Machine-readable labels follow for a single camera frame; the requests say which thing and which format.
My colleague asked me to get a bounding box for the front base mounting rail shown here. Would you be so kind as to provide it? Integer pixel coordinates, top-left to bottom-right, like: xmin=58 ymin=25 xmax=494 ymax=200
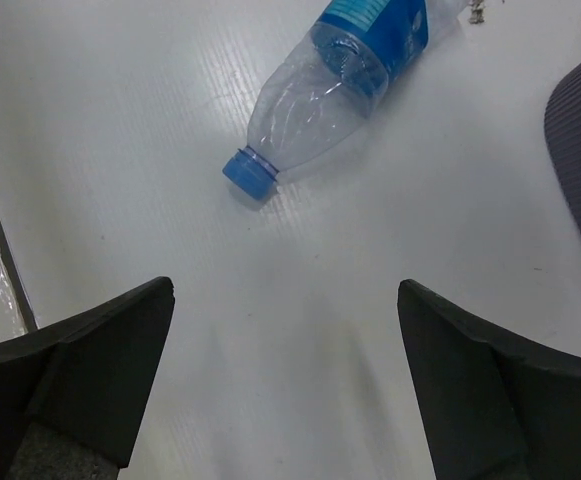
xmin=0 ymin=132 xmax=39 ymax=334

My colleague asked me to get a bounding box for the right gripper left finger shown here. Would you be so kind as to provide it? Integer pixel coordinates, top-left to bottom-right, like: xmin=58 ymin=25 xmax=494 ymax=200
xmin=0 ymin=277 xmax=175 ymax=479

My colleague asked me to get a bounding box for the crushed blue cap bottle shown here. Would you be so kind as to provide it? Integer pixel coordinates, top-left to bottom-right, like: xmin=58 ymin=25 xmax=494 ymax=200
xmin=222 ymin=0 xmax=468 ymax=201

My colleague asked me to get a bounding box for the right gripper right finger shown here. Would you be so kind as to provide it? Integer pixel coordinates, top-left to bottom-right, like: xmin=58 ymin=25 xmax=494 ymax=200
xmin=397 ymin=280 xmax=581 ymax=479

